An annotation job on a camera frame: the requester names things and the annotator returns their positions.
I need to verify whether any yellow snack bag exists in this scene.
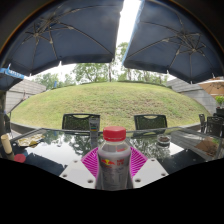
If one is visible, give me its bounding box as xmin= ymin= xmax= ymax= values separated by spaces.
xmin=17 ymin=133 xmax=46 ymax=148

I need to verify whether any black wicker patio chair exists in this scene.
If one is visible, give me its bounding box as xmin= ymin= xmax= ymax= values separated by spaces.
xmin=133 ymin=113 xmax=168 ymax=131
xmin=61 ymin=113 xmax=101 ymax=132
xmin=198 ymin=113 xmax=224 ymax=138

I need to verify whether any dark blue patio umbrella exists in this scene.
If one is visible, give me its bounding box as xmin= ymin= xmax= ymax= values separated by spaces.
xmin=121 ymin=0 xmax=224 ymax=84
xmin=0 ymin=0 xmax=125 ymax=77

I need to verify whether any orange patio umbrella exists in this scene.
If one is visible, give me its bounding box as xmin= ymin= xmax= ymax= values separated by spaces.
xmin=197 ymin=78 xmax=224 ymax=98

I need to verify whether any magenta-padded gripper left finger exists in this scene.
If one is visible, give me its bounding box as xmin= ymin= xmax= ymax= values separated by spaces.
xmin=59 ymin=146 xmax=101 ymax=190

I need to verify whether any blue-banded dark patio umbrella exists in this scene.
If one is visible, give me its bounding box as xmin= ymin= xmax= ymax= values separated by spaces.
xmin=0 ymin=64 xmax=25 ymax=92

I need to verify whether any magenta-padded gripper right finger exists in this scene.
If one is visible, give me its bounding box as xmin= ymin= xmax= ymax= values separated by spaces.
xmin=128 ymin=146 xmax=169 ymax=190

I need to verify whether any small round ashtray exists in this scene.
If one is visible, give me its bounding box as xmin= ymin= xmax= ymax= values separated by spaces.
xmin=156 ymin=134 xmax=172 ymax=146

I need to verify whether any potted green plant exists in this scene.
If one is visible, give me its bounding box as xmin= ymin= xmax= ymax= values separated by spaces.
xmin=214 ymin=95 xmax=224 ymax=116

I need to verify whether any red-capped clear drink bottle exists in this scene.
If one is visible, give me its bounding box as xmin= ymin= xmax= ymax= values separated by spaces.
xmin=94 ymin=125 xmax=134 ymax=192

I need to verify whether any upright white tube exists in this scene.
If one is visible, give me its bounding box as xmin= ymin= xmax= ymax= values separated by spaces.
xmin=88 ymin=119 xmax=100 ymax=139

